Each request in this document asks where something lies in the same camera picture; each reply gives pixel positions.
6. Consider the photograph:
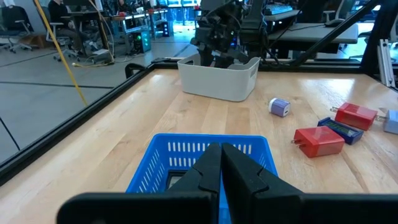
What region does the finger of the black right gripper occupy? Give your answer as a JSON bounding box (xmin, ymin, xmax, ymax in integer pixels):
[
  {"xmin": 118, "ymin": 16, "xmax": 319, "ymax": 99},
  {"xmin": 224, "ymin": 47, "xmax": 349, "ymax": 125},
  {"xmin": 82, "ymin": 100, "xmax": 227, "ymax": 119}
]
[
  {"xmin": 198, "ymin": 45, "xmax": 216, "ymax": 67},
  {"xmin": 214, "ymin": 55, "xmax": 236, "ymax": 70}
]

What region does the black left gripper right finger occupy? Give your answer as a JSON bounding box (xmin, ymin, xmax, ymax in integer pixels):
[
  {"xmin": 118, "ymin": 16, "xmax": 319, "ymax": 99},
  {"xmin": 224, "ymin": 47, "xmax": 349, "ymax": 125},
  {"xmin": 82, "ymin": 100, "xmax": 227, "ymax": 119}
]
[{"xmin": 221, "ymin": 142, "xmax": 398, "ymax": 224}]

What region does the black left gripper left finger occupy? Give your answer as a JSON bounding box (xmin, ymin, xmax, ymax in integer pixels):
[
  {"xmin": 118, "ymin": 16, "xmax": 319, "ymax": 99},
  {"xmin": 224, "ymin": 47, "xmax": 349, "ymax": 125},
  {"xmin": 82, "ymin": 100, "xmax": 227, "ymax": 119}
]
[{"xmin": 57, "ymin": 142, "xmax": 223, "ymax": 224}]

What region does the lavender round charger plug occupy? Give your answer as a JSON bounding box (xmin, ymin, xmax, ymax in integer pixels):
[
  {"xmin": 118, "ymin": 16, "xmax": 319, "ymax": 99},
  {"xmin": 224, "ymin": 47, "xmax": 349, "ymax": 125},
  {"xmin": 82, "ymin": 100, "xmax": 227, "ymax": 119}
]
[{"xmin": 268, "ymin": 97, "xmax": 291, "ymax": 118}]

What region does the red charger block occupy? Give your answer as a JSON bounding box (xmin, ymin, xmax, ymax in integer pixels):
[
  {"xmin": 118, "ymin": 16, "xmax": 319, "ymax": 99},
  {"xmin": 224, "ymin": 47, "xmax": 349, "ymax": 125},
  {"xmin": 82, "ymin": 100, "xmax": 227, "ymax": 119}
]
[
  {"xmin": 290, "ymin": 126, "xmax": 346, "ymax": 159},
  {"xmin": 330, "ymin": 102, "xmax": 379, "ymax": 131}
]

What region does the blue rectangular display case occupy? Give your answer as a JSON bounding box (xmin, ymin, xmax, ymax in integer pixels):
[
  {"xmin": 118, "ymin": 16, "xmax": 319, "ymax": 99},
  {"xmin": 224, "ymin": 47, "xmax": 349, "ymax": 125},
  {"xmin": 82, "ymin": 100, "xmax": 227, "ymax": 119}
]
[{"xmin": 317, "ymin": 116, "xmax": 364, "ymax": 146}]

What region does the office chair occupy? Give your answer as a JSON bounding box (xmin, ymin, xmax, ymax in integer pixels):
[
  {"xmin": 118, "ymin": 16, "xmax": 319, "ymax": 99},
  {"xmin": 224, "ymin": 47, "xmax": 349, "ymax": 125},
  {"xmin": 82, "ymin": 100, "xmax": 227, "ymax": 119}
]
[
  {"xmin": 40, "ymin": 6, "xmax": 78, "ymax": 62},
  {"xmin": 0, "ymin": 5, "xmax": 34, "ymax": 54}
]

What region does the white plastic storage bin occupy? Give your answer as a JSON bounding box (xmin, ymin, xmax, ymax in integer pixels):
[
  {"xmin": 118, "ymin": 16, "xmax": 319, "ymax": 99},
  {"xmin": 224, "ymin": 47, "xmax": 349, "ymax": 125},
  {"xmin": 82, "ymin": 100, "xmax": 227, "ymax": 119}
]
[{"xmin": 177, "ymin": 53, "xmax": 261, "ymax": 103}]

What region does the computer keyboard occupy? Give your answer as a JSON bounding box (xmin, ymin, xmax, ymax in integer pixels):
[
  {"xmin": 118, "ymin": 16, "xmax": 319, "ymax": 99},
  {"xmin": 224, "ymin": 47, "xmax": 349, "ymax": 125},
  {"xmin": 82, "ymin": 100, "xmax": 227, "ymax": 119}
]
[{"xmin": 264, "ymin": 2, "xmax": 293, "ymax": 16}]

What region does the blue slotted plastic basket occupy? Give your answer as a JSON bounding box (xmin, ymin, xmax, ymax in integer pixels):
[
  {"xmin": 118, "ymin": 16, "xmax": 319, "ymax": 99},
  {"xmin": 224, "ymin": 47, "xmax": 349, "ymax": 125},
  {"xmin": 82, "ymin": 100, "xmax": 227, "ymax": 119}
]
[{"xmin": 126, "ymin": 133, "xmax": 279, "ymax": 224}]

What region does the computer tower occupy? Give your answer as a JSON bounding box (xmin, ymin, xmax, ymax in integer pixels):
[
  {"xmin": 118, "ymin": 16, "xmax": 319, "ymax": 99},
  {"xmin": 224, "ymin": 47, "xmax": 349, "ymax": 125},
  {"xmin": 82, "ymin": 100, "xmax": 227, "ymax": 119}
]
[{"xmin": 132, "ymin": 30, "xmax": 152, "ymax": 54}]

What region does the black clamp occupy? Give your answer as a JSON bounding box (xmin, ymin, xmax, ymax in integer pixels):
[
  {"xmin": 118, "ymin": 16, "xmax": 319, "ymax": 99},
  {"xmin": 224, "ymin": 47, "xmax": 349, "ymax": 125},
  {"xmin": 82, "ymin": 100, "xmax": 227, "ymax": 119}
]
[{"xmin": 124, "ymin": 63, "xmax": 147, "ymax": 79}]

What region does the grey desk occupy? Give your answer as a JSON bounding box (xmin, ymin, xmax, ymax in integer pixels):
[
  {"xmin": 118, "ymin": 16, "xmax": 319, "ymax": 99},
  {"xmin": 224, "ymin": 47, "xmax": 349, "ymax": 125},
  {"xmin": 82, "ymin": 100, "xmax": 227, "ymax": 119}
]
[{"xmin": 267, "ymin": 22, "xmax": 359, "ymax": 44}]

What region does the person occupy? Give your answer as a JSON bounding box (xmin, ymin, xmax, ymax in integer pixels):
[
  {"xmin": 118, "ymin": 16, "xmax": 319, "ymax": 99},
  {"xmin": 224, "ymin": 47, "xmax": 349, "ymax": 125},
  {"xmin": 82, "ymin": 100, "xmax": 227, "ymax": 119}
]
[{"xmin": 48, "ymin": 0, "xmax": 84, "ymax": 52}]

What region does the silver aluminium extrusion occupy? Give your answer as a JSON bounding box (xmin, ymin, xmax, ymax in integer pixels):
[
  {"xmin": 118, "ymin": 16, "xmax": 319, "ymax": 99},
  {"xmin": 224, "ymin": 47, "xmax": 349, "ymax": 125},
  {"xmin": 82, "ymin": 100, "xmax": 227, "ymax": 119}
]
[{"xmin": 377, "ymin": 39, "xmax": 397, "ymax": 88}]

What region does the light blue charger block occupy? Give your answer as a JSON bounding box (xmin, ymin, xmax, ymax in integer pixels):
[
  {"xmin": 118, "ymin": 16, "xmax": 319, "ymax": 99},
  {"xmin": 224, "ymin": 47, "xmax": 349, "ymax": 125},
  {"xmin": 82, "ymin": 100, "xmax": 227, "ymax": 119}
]
[{"xmin": 375, "ymin": 109, "xmax": 398, "ymax": 135}]

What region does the black diagonal frame strut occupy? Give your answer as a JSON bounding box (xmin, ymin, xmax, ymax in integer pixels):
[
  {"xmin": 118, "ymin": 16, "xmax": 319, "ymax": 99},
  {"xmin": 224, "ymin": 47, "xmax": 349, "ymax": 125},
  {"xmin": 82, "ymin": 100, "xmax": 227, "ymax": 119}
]
[{"xmin": 292, "ymin": 0, "xmax": 381, "ymax": 67}]

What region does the black table frame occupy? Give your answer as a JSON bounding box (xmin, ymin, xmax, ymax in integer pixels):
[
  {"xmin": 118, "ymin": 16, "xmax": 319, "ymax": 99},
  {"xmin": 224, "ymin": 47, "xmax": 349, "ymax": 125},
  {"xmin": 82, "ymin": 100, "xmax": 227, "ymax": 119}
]
[{"xmin": 0, "ymin": 60, "xmax": 398, "ymax": 187}]

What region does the yellow hanging cable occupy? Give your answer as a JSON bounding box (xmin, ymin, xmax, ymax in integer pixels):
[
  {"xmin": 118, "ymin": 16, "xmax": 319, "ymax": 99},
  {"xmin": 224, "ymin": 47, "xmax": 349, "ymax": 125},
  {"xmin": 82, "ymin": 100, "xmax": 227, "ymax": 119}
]
[{"xmin": 33, "ymin": 0, "xmax": 89, "ymax": 107}]

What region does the black frame post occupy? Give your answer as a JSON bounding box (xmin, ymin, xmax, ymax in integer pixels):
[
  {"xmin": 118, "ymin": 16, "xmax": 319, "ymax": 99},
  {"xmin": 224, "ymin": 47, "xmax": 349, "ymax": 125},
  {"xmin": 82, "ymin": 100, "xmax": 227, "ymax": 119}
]
[{"xmin": 360, "ymin": 0, "xmax": 398, "ymax": 75}]

